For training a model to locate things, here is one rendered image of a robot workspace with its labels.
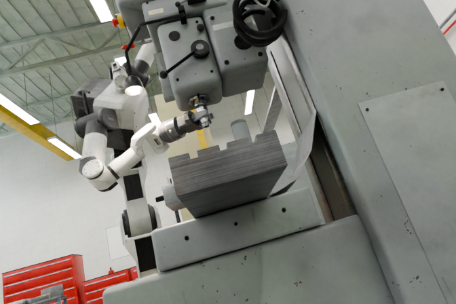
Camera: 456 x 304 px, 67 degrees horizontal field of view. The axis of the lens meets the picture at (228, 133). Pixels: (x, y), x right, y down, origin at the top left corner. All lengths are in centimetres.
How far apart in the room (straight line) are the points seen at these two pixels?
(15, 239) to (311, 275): 1110
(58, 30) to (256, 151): 807
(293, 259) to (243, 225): 17
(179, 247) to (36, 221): 1067
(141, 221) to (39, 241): 981
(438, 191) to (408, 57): 45
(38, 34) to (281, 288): 816
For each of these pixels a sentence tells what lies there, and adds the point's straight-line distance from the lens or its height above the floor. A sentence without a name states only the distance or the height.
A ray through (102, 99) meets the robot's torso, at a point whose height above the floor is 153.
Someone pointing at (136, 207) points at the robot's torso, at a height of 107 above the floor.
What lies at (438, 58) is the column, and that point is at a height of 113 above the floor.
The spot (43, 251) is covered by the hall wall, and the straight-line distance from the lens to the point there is 1145.
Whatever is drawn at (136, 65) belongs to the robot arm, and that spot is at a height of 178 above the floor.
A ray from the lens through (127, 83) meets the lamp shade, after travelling 138.
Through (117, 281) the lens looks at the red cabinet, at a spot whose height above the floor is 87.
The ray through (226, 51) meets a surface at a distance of 132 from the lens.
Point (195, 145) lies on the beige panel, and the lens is 311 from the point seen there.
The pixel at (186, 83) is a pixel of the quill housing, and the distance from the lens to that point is 129.
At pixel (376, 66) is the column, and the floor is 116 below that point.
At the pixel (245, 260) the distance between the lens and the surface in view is 107.
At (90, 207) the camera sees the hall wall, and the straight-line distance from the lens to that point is 1107.
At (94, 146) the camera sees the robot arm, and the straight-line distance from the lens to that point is 147.
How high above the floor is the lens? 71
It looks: 19 degrees up
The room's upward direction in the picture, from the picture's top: 17 degrees counter-clockwise
